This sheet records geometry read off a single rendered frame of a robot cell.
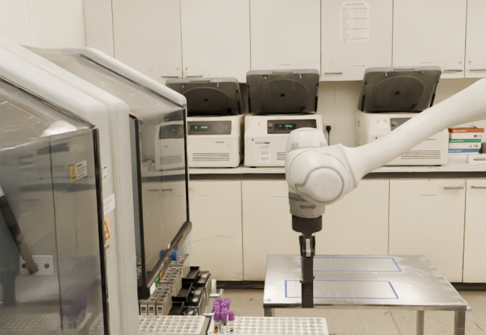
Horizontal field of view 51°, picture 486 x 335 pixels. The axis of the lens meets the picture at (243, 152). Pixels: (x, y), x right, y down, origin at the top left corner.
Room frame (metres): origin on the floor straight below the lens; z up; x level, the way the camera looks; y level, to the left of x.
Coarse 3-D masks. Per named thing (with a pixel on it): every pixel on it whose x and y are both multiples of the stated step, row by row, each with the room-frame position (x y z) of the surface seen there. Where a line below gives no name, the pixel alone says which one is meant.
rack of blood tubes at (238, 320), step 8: (240, 320) 1.28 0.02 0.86; (248, 320) 1.27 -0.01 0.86; (256, 320) 1.26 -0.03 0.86; (264, 320) 1.26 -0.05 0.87; (272, 320) 1.26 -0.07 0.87; (280, 320) 1.27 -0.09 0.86; (288, 320) 1.27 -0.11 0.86; (296, 320) 1.27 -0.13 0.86; (304, 320) 1.26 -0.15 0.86; (312, 320) 1.26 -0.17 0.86; (320, 320) 1.25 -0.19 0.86; (240, 328) 1.22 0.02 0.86; (248, 328) 1.22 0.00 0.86; (256, 328) 1.21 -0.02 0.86; (264, 328) 1.21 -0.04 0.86; (272, 328) 1.21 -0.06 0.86; (280, 328) 1.21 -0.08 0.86; (288, 328) 1.21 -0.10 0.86; (296, 328) 1.21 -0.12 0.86; (304, 328) 1.21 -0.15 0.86; (312, 328) 1.21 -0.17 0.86; (320, 328) 1.21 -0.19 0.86
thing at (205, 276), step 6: (198, 276) 1.69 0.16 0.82; (204, 276) 1.70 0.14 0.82; (210, 276) 1.75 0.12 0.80; (198, 282) 1.65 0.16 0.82; (204, 282) 1.65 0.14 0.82; (210, 282) 1.75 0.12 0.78; (204, 288) 1.63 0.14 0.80; (210, 288) 1.74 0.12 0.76; (210, 294) 1.70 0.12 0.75; (216, 294) 1.69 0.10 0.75; (216, 300) 1.65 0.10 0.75
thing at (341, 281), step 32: (288, 256) 1.89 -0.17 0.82; (320, 256) 1.88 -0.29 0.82; (352, 256) 1.87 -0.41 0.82; (384, 256) 1.86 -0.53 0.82; (416, 256) 1.86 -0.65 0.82; (288, 288) 1.57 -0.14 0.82; (320, 288) 1.57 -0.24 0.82; (352, 288) 1.56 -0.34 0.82; (384, 288) 1.56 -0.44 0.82; (416, 288) 1.55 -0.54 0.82; (448, 288) 1.55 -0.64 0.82
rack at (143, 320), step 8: (144, 320) 1.27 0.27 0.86; (152, 320) 1.27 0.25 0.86; (160, 320) 1.27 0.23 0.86; (168, 320) 1.27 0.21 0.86; (176, 320) 1.27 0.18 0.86; (184, 320) 1.27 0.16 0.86; (192, 320) 1.27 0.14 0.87; (200, 320) 1.27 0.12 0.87; (144, 328) 1.22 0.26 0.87; (152, 328) 1.22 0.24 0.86; (160, 328) 1.22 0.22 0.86; (168, 328) 1.22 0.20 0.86; (176, 328) 1.22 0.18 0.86; (184, 328) 1.23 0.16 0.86; (192, 328) 1.23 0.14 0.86; (200, 328) 1.22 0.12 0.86
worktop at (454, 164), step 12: (192, 168) 3.61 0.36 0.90; (204, 168) 3.60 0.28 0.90; (216, 168) 3.58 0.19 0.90; (228, 168) 3.57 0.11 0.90; (240, 168) 3.56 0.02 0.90; (252, 168) 3.55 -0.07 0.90; (264, 168) 3.54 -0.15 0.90; (276, 168) 3.53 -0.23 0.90; (384, 168) 3.44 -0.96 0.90; (396, 168) 3.43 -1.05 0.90; (408, 168) 3.42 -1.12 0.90; (420, 168) 3.42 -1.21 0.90; (432, 168) 3.41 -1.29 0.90; (444, 168) 3.41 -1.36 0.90; (456, 168) 3.40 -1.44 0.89; (468, 168) 3.39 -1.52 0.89; (480, 168) 3.39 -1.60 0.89
